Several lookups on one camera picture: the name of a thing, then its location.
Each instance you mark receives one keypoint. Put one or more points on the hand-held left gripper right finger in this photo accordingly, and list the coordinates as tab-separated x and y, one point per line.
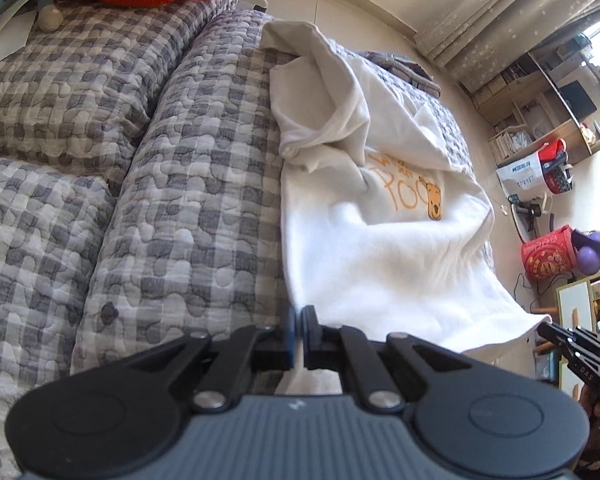
307	332

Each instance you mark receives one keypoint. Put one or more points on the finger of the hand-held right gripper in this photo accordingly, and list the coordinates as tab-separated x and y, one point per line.
560	335

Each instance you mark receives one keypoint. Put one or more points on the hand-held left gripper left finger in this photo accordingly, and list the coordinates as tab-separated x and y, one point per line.
291	335

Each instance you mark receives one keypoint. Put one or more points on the white printed t-shirt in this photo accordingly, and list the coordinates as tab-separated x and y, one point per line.
380	240

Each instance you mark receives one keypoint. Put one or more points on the small white cabinet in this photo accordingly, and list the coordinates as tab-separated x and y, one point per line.
572	300

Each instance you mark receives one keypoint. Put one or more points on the red printed bucket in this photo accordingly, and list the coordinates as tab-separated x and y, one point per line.
547	257

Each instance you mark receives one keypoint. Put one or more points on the black floor appliance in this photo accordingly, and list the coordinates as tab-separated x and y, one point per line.
530	208

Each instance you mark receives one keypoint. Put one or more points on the white cardboard box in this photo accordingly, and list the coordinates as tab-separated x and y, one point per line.
522	175

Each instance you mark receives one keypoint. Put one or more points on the red bag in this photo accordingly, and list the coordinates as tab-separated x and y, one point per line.
555	165

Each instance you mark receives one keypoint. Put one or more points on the grey checked sofa cover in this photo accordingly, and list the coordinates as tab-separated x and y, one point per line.
190	185

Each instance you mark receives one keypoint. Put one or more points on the wooden desk with shelves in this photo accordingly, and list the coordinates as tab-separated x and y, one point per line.
535	105

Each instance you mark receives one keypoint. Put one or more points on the black monitor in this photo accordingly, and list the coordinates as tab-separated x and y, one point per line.
577	100

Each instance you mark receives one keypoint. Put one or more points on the beige star-pattern curtain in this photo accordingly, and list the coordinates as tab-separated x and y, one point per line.
500	15

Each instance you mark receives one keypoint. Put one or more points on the small white ball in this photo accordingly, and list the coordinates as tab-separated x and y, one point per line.
48	19

